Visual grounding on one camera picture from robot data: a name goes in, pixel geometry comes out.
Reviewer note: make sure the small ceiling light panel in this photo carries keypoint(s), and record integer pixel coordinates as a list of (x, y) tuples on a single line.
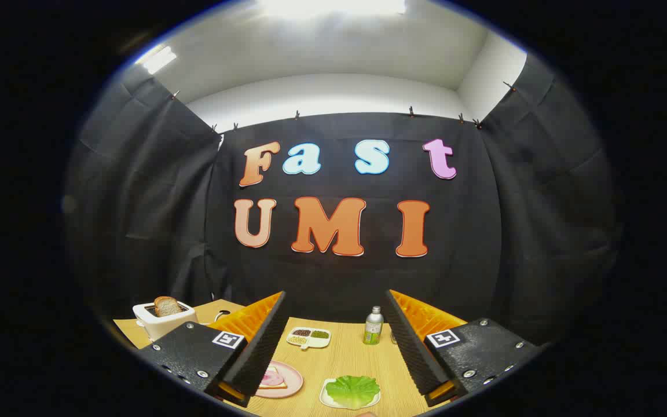
[(158, 59)]

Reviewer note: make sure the white toaster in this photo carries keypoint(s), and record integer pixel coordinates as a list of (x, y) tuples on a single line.
[(165, 328)]

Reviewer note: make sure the green lettuce leaf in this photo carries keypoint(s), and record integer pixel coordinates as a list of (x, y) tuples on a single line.
[(352, 391)]

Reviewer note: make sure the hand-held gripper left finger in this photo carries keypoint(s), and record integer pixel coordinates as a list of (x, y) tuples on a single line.
[(261, 347)]

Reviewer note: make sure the white square plate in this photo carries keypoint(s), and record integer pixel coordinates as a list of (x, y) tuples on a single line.
[(326, 398)]

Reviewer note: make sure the large ceiling light panel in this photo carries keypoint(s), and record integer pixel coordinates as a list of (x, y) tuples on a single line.
[(333, 6)]

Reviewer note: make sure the toasted bread slice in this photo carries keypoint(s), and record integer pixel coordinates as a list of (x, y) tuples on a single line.
[(167, 307)]

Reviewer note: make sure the black backdrop cloth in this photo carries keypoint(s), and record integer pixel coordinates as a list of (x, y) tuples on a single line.
[(339, 278)]

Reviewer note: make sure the silver bottle with green label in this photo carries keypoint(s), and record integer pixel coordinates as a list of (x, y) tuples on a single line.
[(373, 327)]

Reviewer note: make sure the white bread slice under ham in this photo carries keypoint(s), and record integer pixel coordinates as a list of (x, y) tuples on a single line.
[(278, 370)]

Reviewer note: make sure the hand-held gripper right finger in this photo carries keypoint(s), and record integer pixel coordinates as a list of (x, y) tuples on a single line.
[(411, 347)]

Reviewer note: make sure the white divided dish with beans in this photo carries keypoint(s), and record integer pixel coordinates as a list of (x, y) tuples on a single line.
[(309, 338)]

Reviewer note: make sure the pink plate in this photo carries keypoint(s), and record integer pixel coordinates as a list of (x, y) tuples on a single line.
[(294, 376)]

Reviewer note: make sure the pink ham slice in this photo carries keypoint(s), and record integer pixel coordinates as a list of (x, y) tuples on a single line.
[(271, 379)]

